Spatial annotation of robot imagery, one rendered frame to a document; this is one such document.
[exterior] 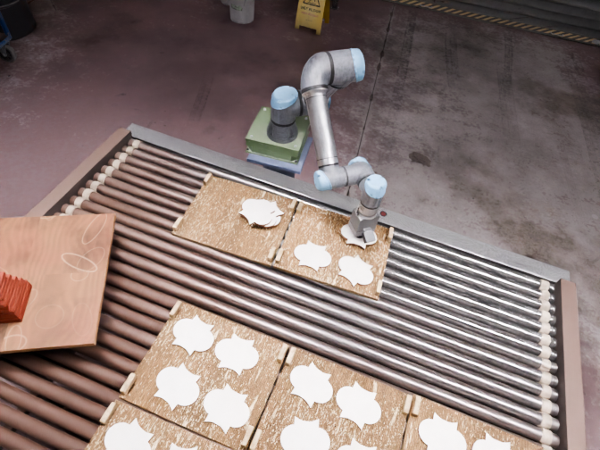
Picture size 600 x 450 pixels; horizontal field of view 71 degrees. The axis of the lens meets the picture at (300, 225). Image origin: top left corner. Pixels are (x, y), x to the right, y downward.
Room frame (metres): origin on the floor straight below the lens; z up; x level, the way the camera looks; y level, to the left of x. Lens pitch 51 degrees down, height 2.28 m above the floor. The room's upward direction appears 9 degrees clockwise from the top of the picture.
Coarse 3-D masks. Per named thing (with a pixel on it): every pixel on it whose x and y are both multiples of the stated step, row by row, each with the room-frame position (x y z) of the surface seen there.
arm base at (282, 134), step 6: (270, 126) 1.59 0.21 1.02; (276, 126) 1.57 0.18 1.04; (282, 126) 1.56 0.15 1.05; (288, 126) 1.57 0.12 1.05; (294, 126) 1.60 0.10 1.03; (270, 132) 1.58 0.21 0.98; (276, 132) 1.56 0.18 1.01; (282, 132) 1.56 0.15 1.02; (288, 132) 1.57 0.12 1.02; (294, 132) 1.59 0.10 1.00; (270, 138) 1.57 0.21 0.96; (276, 138) 1.55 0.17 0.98; (282, 138) 1.55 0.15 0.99; (288, 138) 1.56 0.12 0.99; (294, 138) 1.58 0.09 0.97
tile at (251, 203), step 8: (248, 200) 1.14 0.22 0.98; (256, 200) 1.15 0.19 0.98; (248, 208) 1.10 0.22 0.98; (256, 208) 1.11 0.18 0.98; (264, 208) 1.11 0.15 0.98; (248, 216) 1.06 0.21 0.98; (256, 216) 1.07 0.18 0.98; (264, 216) 1.07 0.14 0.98; (256, 224) 1.03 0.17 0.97; (264, 224) 1.03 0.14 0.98
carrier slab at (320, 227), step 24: (312, 216) 1.15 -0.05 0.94; (336, 216) 1.17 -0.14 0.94; (288, 240) 1.01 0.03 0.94; (312, 240) 1.03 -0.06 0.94; (336, 240) 1.04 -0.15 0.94; (384, 240) 1.08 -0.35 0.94; (288, 264) 0.89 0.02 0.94; (336, 264) 0.93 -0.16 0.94; (384, 264) 0.97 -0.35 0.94; (360, 288) 0.84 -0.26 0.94
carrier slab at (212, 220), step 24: (216, 192) 1.20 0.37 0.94; (240, 192) 1.22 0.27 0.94; (264, 192) 1.24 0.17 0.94; (192, 216) 1.05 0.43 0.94; (216, 216) 1.07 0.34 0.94; (288, 216) 1.13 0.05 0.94; (192, 240) 0.94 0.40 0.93; (216, 240) 0.95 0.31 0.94; (240, 240) 0.97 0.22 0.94; (264, 240) 0.99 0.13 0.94; (264, 264) 0.88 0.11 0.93
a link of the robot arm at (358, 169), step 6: (354, 162) 1.19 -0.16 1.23; (360, 162) 1.18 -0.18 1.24; (366, 162) 1.19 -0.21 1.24; (348, 168) 1.15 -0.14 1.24; (354, 168) 1.15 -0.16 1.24; (360, 168) 1.15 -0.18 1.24; (366, 168) 1.16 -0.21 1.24; (348, 174) 1.12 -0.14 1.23; (354, 174) 1.13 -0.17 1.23; (360, 174) 1.13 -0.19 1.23; (366, 174) 1.13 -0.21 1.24; (372, 174) 1.13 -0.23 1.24; (348, 180) 1.11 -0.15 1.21; (354, 180) 1.12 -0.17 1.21; (360, 180) 1.11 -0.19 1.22
